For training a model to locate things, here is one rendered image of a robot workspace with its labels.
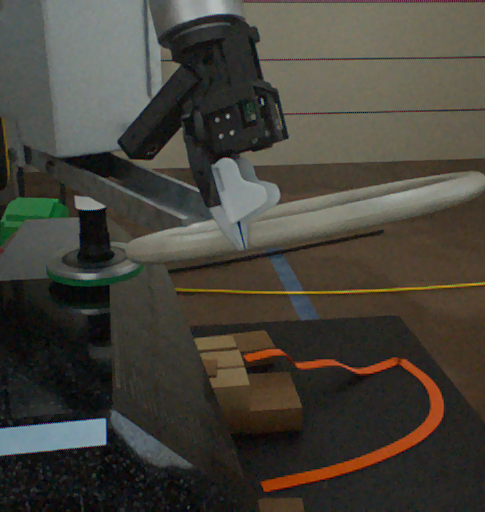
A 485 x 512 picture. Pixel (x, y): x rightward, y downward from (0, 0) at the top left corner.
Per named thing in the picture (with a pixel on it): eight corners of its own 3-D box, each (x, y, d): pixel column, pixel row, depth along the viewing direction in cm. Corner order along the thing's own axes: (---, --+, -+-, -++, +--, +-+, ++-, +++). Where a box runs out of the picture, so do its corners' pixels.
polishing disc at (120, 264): (27, 265, 145) (27, 260, 145) (100, 240, 161) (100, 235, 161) (91, 287, 133) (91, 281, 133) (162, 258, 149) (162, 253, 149)
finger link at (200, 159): (214, 205, 61) (191, 114, 60) (200, 209, 61) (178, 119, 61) (234, 203, 65) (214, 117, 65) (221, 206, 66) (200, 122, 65)
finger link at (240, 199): (273, 244, 60) (250, 148, 60) (218, 256, 63) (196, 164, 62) (284, 240, 63) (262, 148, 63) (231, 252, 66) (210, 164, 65)
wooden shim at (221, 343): (175, 355, 257) (175, 352, 257) (173, 343, 266) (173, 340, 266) (236, 349, 261) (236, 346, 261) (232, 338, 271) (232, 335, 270)
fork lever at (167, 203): (5, 163, 152) (3, 141, 150) (82, 153, 163) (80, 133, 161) (163, 252, 102) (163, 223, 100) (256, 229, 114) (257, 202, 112)
